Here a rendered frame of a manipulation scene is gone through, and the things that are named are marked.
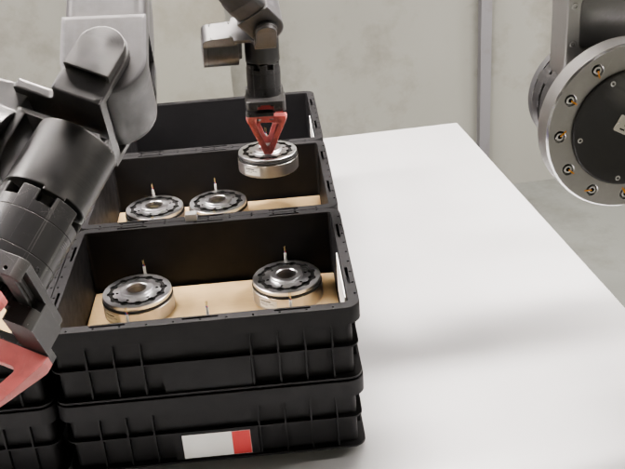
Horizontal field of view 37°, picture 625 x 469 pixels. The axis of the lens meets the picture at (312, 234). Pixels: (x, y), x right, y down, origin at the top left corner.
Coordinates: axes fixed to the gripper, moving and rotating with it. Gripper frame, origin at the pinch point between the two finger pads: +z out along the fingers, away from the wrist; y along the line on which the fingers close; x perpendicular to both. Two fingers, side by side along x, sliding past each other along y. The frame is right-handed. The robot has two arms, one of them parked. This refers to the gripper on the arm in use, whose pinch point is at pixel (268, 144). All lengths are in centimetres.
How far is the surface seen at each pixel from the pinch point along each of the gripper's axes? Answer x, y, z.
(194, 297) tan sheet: -12.7, 27.5, 13.9
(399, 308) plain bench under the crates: 20.5, 14.8, 25.6
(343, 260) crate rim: 8.9, 39.2, 3.5
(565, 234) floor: 105, -142, 90
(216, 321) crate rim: -8, 52, 5
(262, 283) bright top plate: -2.3, 30.4, 10.8
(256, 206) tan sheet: -2.8, -3.8, 12.9
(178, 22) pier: -26, -160, 11
